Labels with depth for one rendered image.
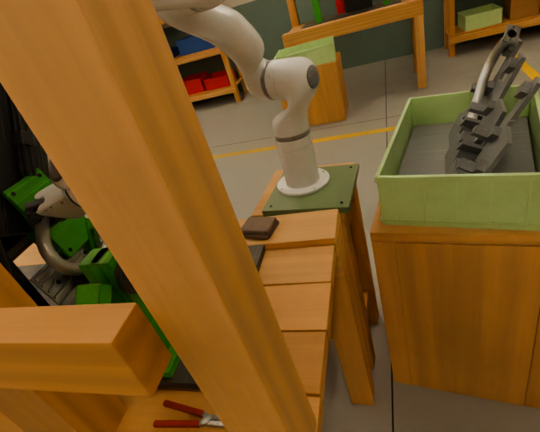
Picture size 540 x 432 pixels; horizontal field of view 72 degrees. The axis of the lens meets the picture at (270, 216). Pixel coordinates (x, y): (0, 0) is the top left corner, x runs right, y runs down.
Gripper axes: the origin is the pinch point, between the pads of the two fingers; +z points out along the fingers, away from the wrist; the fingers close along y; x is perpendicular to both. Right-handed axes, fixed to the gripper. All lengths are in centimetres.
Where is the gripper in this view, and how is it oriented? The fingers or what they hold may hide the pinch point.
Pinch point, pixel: (43, 218)
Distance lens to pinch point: 101.2
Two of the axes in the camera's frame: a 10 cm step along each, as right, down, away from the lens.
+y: -5.1, -1.1, -8.5
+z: -8.1, 3.8, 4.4
